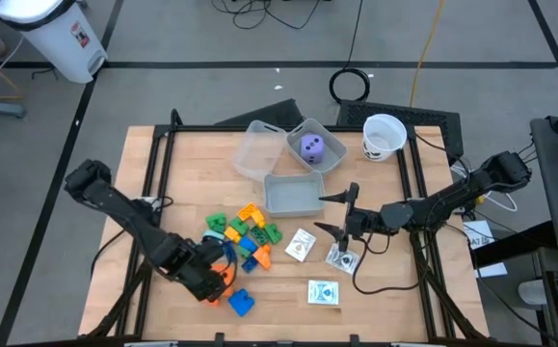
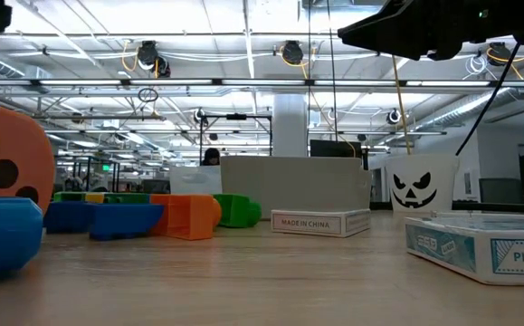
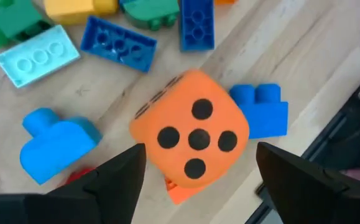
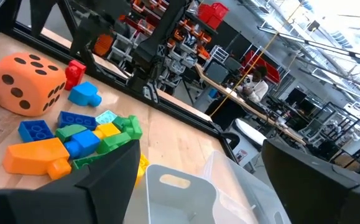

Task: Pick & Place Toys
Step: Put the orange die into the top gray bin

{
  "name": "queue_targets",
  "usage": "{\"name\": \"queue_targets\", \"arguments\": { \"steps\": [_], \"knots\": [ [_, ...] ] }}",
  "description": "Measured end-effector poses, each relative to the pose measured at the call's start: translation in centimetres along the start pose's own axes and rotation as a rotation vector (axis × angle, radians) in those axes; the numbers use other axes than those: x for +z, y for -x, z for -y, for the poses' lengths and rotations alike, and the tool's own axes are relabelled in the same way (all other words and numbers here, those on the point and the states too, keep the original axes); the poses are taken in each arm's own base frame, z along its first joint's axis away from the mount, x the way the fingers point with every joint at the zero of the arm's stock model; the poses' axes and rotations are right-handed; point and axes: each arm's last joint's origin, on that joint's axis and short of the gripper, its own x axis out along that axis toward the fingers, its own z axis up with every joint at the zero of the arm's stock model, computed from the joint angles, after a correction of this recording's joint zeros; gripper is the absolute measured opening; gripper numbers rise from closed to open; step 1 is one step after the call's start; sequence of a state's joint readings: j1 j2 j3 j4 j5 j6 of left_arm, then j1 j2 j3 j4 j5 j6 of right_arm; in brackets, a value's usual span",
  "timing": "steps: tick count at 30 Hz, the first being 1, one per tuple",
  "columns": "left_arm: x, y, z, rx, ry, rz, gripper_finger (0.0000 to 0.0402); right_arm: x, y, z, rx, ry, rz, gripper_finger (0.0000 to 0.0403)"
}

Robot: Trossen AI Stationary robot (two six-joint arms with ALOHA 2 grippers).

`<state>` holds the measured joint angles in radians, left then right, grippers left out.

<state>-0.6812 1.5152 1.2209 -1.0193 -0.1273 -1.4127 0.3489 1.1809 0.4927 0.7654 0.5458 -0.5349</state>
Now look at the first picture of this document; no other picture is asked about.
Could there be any white cable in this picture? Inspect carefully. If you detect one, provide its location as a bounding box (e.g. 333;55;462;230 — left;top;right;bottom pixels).
451;163;519;213

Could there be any dark green perforated block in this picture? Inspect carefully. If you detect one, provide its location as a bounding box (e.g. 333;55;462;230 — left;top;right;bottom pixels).
250;225;270;247

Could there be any black flat panel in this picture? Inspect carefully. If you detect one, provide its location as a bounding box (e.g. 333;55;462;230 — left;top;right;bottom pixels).
214;98;306;127

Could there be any white paper sheet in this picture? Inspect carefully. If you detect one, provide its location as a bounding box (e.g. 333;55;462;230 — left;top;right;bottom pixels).
473;262;509;280
462;220;495;251

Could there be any white trash bin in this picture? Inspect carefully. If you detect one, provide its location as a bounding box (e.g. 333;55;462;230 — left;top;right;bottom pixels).
0;0;110;85

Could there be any yellow cable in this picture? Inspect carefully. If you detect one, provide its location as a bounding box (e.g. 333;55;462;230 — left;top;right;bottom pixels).
409;0;447;108

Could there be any clear plastic bin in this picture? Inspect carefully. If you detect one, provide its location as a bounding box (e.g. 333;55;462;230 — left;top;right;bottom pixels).
232;120;288;183

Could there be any grey rounded object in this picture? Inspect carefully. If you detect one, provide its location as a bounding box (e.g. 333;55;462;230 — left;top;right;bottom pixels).
518;279;549;307

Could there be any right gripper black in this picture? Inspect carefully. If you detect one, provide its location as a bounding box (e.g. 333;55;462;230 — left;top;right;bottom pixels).
313;182;385;253

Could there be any orange foam die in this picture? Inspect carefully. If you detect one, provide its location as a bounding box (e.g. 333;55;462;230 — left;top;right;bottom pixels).
210;262;237;296

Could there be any white emblem card deck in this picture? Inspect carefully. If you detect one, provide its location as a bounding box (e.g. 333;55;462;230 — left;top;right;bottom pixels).
285;228;317;263

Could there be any large blue notched block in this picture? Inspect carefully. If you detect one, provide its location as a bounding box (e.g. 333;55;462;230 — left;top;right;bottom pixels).
227;287;255;318

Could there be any black left base cable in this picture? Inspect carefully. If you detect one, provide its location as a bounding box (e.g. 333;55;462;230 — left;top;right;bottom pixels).
90;225;131;279

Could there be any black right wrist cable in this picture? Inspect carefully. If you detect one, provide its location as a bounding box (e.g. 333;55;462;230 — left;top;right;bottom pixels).
350;230;417;295

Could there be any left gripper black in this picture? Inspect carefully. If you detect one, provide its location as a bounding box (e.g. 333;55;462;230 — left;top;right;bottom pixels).
152;234;229;303

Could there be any blue patterned card deck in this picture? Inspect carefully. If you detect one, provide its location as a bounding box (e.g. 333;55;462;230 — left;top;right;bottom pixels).
307;280;340;307

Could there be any black aluminium table frame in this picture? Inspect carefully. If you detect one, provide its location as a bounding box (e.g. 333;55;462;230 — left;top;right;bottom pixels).
85;108;490;341

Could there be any large orange peg block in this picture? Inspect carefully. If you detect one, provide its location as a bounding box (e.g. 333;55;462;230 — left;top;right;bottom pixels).
252;244;273;270

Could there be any black coiled cable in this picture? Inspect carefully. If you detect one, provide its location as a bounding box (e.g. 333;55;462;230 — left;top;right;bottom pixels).
329;0;372;104

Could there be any black tangled cable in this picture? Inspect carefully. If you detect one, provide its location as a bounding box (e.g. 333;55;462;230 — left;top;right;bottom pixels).
210;0;323;31

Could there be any grey plastic bin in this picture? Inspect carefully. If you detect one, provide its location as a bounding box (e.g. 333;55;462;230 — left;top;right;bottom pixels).
263;171;327;218
285;118;349;174

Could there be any black perforated panel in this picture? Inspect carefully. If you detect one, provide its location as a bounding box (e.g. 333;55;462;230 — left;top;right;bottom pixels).
335;99;464;163

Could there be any purple foam die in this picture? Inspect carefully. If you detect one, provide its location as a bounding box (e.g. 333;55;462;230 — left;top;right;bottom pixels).
300;133;326;164

